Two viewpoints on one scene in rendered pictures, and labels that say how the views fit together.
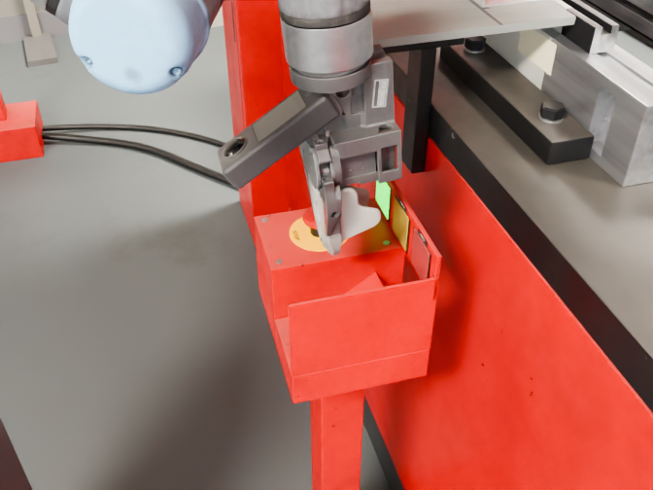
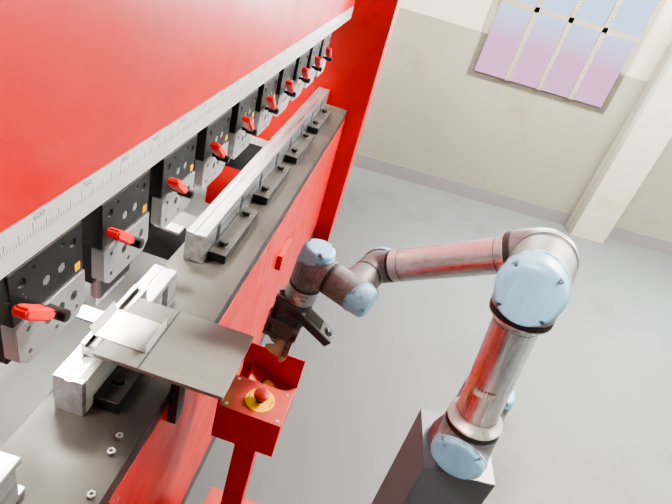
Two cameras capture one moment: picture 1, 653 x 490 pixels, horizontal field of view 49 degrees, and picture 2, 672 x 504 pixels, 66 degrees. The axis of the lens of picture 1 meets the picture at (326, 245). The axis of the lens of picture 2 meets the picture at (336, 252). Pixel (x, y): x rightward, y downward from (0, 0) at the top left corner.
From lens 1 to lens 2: 1.58 m
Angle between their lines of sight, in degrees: 107
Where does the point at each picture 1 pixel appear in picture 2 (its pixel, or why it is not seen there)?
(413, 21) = (212, 334)
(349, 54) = not seen: hidden behind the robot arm
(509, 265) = not seen: hidden behind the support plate
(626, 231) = (200, 290)
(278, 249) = (283, 402)
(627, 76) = (156, 282)
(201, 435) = not seen: outside the picture
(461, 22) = (194, 322)
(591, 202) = (194, 302)
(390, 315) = (264, 357)
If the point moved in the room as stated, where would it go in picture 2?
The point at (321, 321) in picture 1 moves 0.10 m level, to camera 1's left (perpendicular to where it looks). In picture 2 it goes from (291, 363) to (323, 383)
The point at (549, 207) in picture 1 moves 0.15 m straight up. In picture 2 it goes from (210, 309) to (217, 262)
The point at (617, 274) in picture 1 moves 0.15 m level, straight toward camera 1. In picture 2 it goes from (224, 284) to (271, 275)
